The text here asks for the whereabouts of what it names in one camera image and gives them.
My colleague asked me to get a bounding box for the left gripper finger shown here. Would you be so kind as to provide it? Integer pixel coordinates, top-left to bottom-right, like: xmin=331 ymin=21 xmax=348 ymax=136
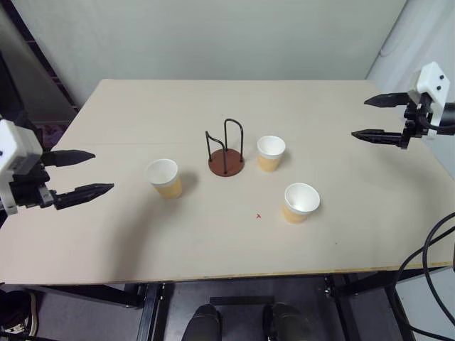
xmin=42 ymin=149 xmax=97 ymax=169
xmin=53 ymin=183 xmax=115 ymax=211

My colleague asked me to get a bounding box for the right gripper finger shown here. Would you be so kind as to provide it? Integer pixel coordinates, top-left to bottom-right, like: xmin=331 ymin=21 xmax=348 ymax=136
xmin=350 ymin=129 xmax=406 ymax=148
xmin=363 ymin=92 xmax=415 ymax=109

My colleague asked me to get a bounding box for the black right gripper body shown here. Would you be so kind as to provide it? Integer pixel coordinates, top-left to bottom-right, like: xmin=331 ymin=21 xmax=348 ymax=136
xmin=400 ymin=92 xmax=434 ymax=151

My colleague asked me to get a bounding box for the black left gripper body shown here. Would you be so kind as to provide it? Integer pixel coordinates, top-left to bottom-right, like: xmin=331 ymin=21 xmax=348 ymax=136
xmin=9 ymin=161 xmax=60 ymax=210

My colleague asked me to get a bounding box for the yellow paper cup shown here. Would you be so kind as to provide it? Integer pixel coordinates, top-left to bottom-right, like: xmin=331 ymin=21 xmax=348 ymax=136
xmin=282 ymin=182 xmax=321 ymax=225
xmin=144 ymin=158 xmax=183 ymax=200
xmin=256 ymin=135 xmax=287 ymax=173

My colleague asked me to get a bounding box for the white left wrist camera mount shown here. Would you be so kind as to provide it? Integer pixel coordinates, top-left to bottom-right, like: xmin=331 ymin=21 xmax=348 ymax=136
xmin=0 ymin=119 xmax=44 ymax=216

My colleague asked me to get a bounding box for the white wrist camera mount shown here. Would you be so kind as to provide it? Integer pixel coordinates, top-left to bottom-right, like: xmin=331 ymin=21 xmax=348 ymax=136
xmin=0 ymin=119 xmax=44 ymax=216
xmin=407 ymin=61 xmax=451 ymax=140

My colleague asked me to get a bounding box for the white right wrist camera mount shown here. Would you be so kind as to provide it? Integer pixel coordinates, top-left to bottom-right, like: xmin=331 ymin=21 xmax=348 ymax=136
xmin=407 ymin=61 xmax=451 ymax=140

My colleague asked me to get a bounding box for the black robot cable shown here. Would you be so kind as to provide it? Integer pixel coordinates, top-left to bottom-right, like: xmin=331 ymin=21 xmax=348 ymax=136
xmin=393 ymin=226 xmax=455 ymax=340
xmin=424 ymin=212 xmax=455 ymax=337

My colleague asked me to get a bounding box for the white floor cable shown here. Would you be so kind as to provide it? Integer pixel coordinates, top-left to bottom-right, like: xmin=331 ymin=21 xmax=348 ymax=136
xmin=0 ymin=291 xmax=38 ymax=337

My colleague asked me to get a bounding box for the black table frame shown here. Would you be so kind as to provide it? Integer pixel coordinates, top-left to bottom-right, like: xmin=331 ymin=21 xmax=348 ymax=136
xmin=0 ymin=264 xmax=455 ymax=341

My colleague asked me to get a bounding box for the brown wire cup holder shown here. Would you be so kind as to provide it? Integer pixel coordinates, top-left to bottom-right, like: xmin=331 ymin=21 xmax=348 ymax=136
xmin=205 ymin=118 xmax=246 ymax=178

